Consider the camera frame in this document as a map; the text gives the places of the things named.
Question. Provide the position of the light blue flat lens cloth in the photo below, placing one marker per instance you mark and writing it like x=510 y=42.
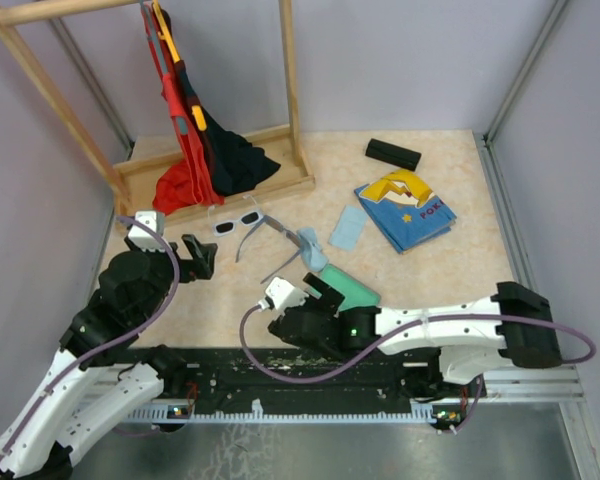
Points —
x=348 y=228

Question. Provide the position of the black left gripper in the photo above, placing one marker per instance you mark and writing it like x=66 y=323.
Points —
x=202 y=264

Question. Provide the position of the yellow clothes hanger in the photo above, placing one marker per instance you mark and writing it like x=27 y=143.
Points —
x=192 y=99

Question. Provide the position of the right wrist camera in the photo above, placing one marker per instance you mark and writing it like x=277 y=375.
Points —
x=281 y=294

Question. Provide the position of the grey red clothes hanger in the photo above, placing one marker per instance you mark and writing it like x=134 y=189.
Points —
x=165 y=56

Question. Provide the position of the wooden clothes rack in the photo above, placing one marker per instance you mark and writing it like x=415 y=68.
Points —
x=133 y=181

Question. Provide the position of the blue yellow folded cloth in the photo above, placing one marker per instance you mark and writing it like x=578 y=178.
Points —
x=405 y=209

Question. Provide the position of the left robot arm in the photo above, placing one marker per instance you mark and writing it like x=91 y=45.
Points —
x=51 y=435

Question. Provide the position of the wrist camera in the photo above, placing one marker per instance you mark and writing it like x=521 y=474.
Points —
x=281 y=294
x=142 y=236

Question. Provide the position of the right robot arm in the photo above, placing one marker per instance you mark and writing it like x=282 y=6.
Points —
x=509 y=328

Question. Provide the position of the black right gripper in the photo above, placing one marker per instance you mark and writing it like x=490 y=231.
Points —
x=330 y=300

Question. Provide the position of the light blue lens cloth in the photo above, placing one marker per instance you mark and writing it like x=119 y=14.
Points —
x=311 y=250
x=348 y=228

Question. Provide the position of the black hanging garment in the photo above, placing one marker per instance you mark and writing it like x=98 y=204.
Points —
x=235 y=164

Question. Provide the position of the grey glasses case green lining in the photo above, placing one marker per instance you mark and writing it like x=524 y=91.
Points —
x=355 y=293

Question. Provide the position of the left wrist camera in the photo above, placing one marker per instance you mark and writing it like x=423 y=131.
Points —
x=142 y=236

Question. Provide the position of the white sunglasses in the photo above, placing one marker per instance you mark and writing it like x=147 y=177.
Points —
x=248 y=219

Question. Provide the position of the red hanging garment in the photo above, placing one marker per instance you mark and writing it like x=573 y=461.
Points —
x=187 y=182

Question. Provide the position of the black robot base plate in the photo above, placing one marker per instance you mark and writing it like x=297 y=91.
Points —
x=225 y=381

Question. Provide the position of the black glasses case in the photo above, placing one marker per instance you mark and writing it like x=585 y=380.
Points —
x=392 y=154

